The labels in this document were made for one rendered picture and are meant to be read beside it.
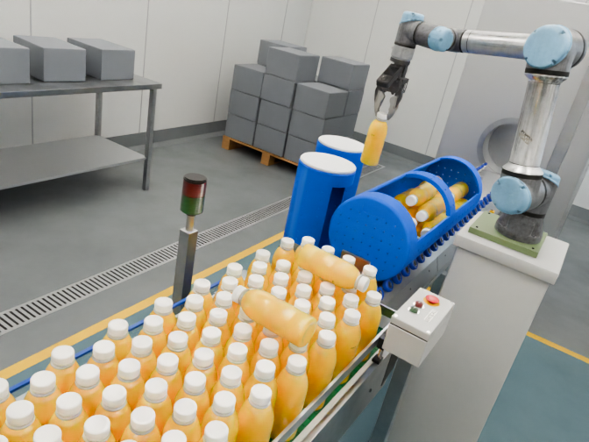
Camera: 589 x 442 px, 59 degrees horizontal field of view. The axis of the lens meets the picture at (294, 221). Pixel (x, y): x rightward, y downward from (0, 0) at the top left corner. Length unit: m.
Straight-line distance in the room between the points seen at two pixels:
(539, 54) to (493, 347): 0.93
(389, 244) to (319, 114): 3.62
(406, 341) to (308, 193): 1.30
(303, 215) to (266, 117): 3.10
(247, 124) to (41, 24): 2.19
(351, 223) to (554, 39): 0.76
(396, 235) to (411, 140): 5.42
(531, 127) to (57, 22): 3.86
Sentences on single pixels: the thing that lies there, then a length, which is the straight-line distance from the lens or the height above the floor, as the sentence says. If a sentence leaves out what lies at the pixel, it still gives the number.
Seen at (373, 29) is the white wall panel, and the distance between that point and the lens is 7.15.
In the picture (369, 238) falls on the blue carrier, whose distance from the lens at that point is 1.65.
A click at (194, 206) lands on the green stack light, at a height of 1.19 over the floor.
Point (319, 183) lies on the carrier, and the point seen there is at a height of 0.97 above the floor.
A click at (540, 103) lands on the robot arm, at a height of 1.61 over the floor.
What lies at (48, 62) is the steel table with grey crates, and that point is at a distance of 3.85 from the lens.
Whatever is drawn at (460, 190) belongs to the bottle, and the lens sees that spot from 2.30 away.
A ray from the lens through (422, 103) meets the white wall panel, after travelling 6.90.
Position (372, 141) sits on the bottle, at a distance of 1.93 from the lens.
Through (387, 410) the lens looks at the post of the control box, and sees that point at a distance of 1.54.
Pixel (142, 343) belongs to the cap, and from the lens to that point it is 1.07.
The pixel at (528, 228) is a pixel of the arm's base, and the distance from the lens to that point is 1.81.
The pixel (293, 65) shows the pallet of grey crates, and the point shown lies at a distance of 5.30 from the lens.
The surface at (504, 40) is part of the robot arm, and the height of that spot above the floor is 1.74.
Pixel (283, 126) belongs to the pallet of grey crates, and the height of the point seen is 0.46.
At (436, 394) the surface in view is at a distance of 2.05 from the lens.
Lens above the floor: 1.77
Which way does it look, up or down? 24 degrees down
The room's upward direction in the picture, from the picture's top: 12 degrees clockwise
